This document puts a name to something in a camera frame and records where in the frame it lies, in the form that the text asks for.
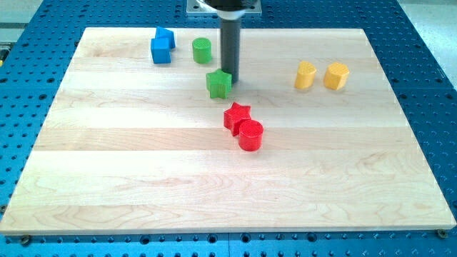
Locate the black robot end effector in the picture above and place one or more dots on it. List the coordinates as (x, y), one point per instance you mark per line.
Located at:
(230, 9)

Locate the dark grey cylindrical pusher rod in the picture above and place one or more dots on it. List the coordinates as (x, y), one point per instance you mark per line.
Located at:
(230, 47)

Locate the green star block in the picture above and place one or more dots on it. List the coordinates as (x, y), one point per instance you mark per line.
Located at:
(218, 84)

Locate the red star block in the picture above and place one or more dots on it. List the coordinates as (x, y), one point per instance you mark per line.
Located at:
(235, 116)

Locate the silver mounting plate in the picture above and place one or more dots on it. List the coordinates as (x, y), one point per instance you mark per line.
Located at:
(198, 8)

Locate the green cylinder block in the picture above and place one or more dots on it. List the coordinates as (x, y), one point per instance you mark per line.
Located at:
(202, 50)

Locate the blue pentagon block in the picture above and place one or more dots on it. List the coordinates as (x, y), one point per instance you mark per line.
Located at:
(163, 33)

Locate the blue cube block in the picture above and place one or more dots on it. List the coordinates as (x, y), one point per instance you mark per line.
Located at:
(160, 51)

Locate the yellow half-round block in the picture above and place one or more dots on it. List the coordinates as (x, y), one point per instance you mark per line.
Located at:
(305, 75)

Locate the red cylinder block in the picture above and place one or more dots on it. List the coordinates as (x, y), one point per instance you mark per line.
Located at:
(250, 135)

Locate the yellow hexagon block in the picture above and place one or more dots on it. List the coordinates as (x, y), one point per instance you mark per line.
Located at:
(336, 76)

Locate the light wooden board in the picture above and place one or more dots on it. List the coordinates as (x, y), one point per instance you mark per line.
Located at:
(130, 146)

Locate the brass board clamp left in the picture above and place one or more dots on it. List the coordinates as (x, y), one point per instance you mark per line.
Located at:
(25, 240)

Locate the brass board clamp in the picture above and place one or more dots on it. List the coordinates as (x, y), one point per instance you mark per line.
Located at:
(442, 233)
(25, 240)

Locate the brass board clamp right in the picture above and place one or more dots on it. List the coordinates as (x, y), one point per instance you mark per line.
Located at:
(442, 233)

